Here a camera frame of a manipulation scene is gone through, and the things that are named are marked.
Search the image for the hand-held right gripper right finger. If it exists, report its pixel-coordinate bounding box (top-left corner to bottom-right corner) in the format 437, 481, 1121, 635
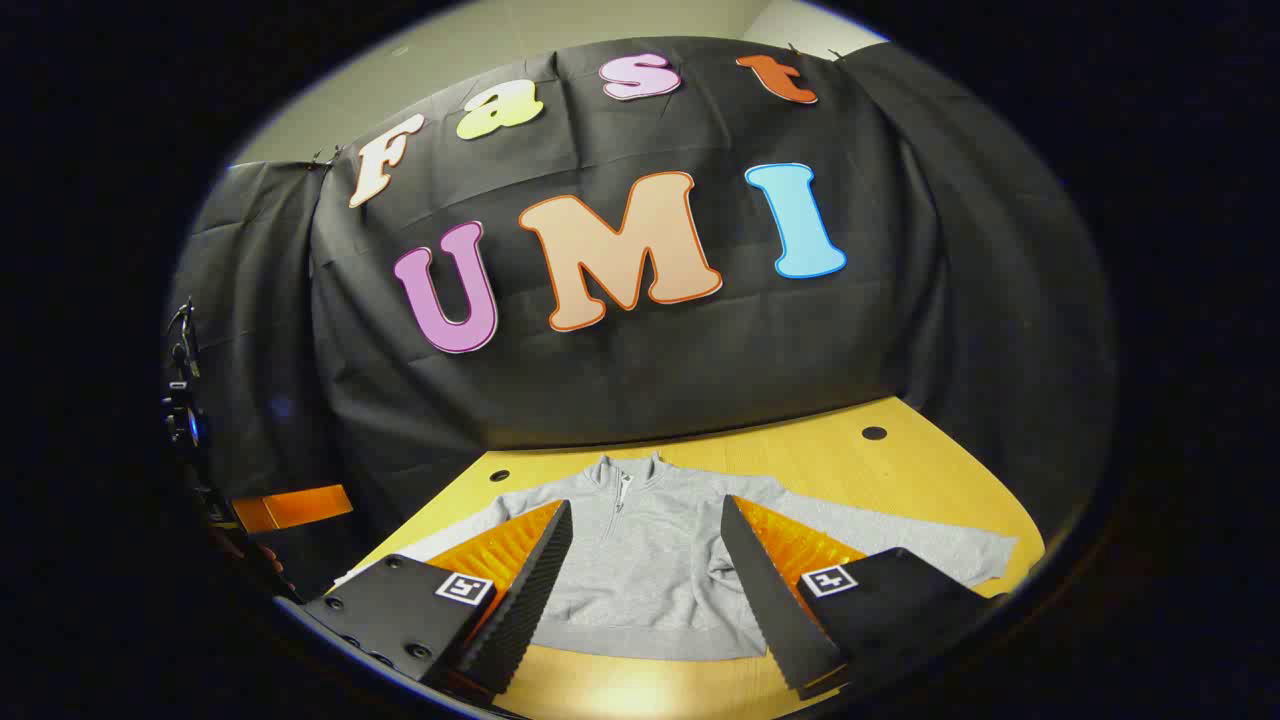
719, 494, 1001, 701

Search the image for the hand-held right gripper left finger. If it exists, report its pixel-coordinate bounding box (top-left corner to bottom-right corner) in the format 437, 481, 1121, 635
300, 498, 575, 701

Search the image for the grey zip-neck sweatshirt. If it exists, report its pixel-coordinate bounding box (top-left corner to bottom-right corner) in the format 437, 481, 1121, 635
335, 452, 1019, 663

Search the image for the black backdrop cloth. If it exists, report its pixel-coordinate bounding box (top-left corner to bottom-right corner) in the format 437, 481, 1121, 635
165, 35, 1116, 601

